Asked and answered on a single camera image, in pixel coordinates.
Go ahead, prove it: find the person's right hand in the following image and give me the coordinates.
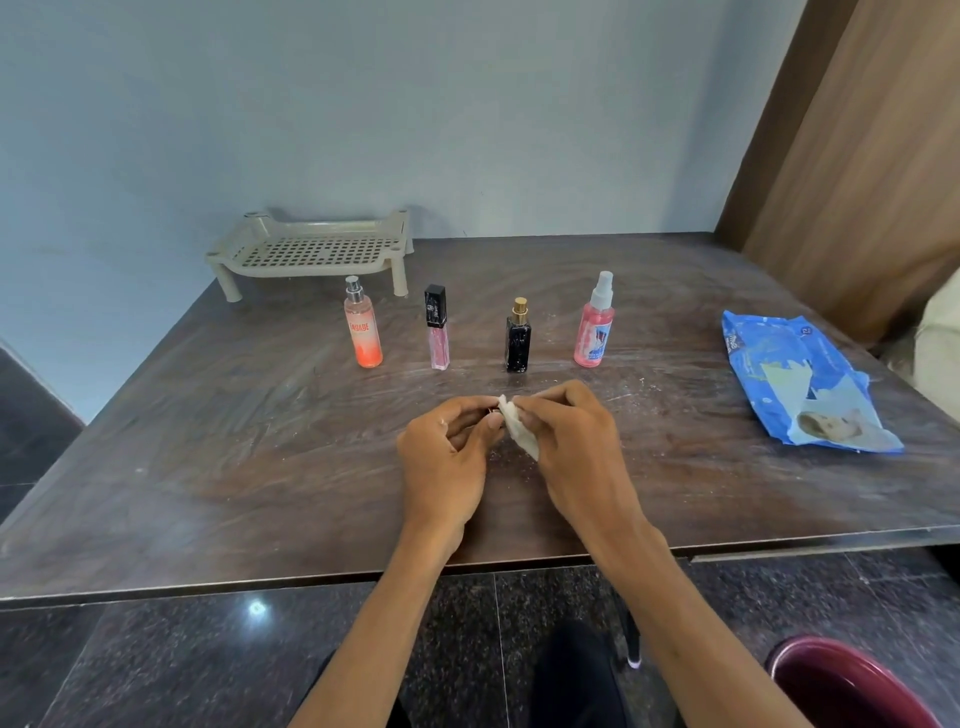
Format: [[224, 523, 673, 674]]
[[512, 379, 652, 552]]

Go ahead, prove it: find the person's left hand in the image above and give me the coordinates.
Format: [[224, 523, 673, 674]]
[[396, 395, 509, 546]]

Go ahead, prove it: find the white wet wipe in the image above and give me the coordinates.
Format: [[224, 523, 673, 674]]
[[497, 394, 542, 462]]

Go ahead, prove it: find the person's left forearm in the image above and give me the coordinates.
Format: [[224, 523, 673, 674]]
[[288, 517, 468, 728]]

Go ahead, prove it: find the person's right forearm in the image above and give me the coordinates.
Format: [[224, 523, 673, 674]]
[[586, 517, 815, 728]]

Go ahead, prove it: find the black perfume bottle gold cap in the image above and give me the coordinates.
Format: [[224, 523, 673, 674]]
[[504, 297, 533, 374]]

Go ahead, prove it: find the pink lip gloss tube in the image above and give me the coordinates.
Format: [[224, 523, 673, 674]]
[[423, 284, 451, 372]]

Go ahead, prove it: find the pink spray bottle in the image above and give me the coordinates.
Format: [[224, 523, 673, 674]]
[[573, 270, 617, 369]]

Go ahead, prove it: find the orange spray bottle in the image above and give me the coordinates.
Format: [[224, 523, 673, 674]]
[[343, 275, 384, 370]]

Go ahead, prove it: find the beige plastic rack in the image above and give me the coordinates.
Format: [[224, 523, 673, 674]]
[[206, 210, 415, 303]]

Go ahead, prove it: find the blue wet wipes pack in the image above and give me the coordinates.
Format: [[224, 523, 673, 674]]
[[721, 309, 906, 455]]

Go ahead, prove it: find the maroon plastic bucket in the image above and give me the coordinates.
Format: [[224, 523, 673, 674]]
[[765, 636, 942, 728]]

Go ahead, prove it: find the cream cushion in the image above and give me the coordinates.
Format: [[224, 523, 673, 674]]
[[881, 268, 960, 425]]

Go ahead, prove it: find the brown wooden door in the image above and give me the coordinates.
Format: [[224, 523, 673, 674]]
[[713, 0, 960, 348]]

